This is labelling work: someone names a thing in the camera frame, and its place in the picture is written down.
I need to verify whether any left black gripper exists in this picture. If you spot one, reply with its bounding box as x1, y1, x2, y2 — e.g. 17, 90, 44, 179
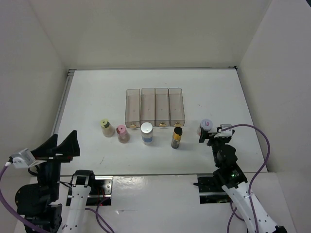
30, 129, 80, 200

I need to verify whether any yellow cap spice bottle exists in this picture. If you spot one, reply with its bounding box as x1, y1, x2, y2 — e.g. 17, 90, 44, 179
100, 119, 115, 137

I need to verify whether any white blue cylindrical shaker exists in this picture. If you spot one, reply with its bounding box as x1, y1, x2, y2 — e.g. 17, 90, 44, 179
140, 122, 153, 145

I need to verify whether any pink cap spice bottle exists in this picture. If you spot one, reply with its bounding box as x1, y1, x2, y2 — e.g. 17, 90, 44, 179
116, 125, 130, 144

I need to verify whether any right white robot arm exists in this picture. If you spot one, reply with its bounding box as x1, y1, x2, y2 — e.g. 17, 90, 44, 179
199, 124, 287, 233

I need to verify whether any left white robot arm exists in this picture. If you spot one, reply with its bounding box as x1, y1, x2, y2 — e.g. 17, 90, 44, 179
10, 130, 97, 233

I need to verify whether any red label spice jar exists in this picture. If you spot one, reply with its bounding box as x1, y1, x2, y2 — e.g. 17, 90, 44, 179
197, 119, 213, 136

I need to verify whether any black gold pepper grinder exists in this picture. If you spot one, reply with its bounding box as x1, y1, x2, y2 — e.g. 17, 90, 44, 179
171, 127, 183, 149

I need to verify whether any clear organizer bin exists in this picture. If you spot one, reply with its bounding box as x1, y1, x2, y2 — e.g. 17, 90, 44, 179
140, 88, 155, 126
125, 89, 141, 128
169, 88, 185, 127
155, 88, 170, 127

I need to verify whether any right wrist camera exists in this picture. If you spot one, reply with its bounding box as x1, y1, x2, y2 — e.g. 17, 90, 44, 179
215, 124, 234, 138

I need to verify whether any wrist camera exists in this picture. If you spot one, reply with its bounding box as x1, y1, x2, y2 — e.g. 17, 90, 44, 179
215, 124, 234, 138
10, 149, 36, 169

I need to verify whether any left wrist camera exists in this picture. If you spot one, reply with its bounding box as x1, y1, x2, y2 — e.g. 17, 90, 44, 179
10, 149, 36, 169

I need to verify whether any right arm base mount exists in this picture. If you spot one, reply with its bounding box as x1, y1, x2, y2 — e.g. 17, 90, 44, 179
193, 175, 231, 204

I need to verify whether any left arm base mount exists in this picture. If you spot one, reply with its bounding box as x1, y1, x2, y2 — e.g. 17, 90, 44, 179
66, 172, 113, 206

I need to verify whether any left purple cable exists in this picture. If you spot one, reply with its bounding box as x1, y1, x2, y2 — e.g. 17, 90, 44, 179
0, 163, 115, 233

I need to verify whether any purple cable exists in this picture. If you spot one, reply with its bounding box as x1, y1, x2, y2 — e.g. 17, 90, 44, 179
0, 163, 115, 233
218, 124, 271, 233

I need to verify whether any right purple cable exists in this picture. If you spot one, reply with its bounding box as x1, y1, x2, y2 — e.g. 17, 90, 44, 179
218, 124, 271, 233

